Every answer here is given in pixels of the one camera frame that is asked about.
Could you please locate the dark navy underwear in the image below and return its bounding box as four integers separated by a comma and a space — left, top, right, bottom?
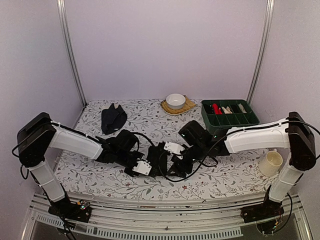
101, 103, 128, 135

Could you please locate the left aluminium frame post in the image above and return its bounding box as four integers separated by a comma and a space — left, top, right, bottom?
56, 0, 87, 108

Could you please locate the green compartment organizer box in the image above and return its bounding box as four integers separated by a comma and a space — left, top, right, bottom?
201, 99, 260, 135

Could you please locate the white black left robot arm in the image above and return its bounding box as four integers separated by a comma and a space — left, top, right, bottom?
12, 112, 152, 217

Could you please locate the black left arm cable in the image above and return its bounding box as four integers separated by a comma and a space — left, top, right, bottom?
99, 131, 156, 163

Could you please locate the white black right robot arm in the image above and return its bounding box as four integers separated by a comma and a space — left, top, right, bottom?
163, 111, 320, 223

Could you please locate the white ceramic bowl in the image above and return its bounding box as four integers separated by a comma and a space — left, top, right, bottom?
165, 93, 186, 110

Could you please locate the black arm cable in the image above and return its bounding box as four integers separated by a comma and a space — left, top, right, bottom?
99, 131, 156, 163
158, 119, 317, 183

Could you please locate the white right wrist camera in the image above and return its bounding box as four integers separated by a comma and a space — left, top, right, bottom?
163, 141, 185, 156

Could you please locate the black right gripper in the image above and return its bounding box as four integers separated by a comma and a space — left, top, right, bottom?
166, 142, 207, 179

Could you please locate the woven straw mat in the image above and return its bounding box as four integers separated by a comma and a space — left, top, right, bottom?
160, 93, 197, 116

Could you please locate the aluminium frame post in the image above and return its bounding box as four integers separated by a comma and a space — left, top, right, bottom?
56, 0, 87, 108
246, 0, 275, 105

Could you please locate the cream plastic cup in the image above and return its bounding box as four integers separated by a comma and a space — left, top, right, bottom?
258, 149, 283, 177

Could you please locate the right aluminium frame post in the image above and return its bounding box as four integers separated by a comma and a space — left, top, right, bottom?
246, 0, 275, 105

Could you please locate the floral tablecloth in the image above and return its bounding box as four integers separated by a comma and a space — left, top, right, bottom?
54, 99, 275, 201

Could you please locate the black striped underwear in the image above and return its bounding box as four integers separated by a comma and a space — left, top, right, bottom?
146, 141, 170, 180

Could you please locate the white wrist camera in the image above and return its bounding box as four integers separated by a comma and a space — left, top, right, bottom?
132, 160, 152, 176
163, 141, 185, 156

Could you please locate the beige rolled cloth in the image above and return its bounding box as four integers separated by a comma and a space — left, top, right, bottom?
221, 106, 233, 114

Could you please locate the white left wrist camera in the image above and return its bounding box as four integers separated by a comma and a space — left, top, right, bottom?
132, 160, 152, 176

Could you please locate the red rolled cloth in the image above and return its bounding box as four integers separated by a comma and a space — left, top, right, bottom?
212, 103, 223, 115

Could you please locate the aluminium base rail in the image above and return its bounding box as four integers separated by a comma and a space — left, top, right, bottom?
21, 193, 313, 240

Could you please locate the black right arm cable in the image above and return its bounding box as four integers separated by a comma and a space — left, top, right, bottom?
158, 119, 317, 183

